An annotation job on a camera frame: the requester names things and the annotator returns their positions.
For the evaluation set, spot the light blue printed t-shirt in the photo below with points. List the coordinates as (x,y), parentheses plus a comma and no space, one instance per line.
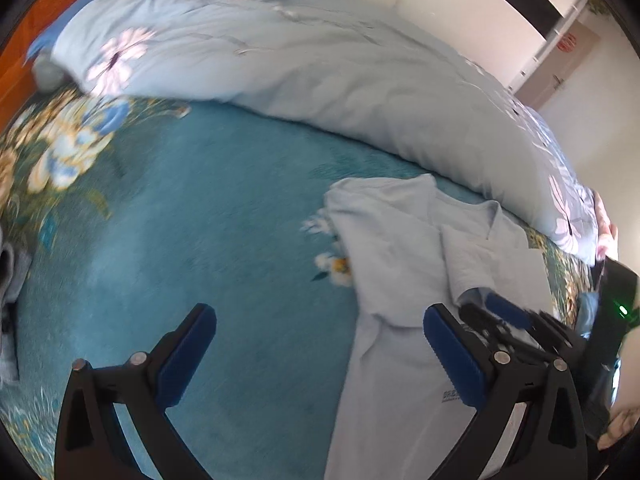
(400,260)

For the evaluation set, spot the grey garment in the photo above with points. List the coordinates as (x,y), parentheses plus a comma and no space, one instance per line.
(12,270)

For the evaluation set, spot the orange wooden headboard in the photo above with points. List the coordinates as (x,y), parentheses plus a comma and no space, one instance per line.
(60,5)

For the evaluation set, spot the grey pillow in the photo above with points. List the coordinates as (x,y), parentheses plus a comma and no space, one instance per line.
(50,75)

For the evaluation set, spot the beige room door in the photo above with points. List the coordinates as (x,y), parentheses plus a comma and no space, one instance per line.
(555,65)

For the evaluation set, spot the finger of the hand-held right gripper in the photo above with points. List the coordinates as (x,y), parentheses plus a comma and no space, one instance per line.
(507,310)
(482,320)

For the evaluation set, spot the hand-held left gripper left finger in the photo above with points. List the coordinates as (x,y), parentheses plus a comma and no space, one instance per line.
(185,355)

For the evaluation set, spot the teal floral blanket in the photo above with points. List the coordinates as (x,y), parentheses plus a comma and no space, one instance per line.
(225,220)

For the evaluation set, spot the light blue floral quilt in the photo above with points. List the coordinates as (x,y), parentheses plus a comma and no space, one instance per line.
(325,70)

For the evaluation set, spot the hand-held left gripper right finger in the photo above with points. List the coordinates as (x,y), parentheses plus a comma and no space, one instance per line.
(452,355)

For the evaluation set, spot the blue pillow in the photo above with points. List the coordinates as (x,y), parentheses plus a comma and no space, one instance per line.
(42,42)

